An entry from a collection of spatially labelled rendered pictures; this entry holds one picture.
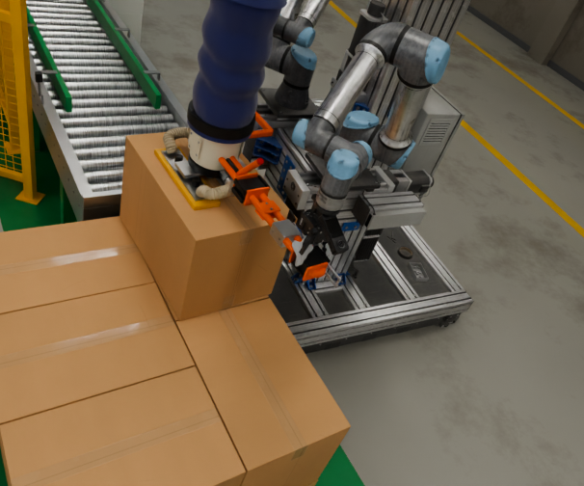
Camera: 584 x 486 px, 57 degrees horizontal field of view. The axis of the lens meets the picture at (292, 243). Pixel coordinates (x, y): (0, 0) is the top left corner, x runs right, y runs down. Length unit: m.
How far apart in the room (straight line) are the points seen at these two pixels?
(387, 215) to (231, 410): 0.91
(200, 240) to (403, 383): 1.49
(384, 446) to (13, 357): 1.57
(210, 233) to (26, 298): 0.70
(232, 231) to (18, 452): 0.87
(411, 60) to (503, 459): 1.94
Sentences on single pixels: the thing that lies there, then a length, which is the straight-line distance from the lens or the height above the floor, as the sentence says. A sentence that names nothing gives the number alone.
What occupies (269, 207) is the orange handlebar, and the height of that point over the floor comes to 1.09.
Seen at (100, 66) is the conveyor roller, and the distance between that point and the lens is 3.58.
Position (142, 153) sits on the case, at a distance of 2.06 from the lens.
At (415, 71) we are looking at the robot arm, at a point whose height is 1.56.
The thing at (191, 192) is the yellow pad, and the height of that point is 0.97.
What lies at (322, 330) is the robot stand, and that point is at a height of 0.23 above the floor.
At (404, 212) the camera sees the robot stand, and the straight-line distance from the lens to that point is 2.17.
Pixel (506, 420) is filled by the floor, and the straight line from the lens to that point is 3.05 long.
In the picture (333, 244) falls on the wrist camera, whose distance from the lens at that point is 1.44.
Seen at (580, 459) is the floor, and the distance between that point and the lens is 3.19.
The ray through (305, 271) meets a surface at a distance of 1.55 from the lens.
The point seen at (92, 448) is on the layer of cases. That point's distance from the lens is 1.75.
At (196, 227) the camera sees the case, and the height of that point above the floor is 0.95.
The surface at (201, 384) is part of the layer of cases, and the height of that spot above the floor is 0.54.
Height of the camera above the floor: 2.10
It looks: 40 degrees down
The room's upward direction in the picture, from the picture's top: 19 degrees clockwise
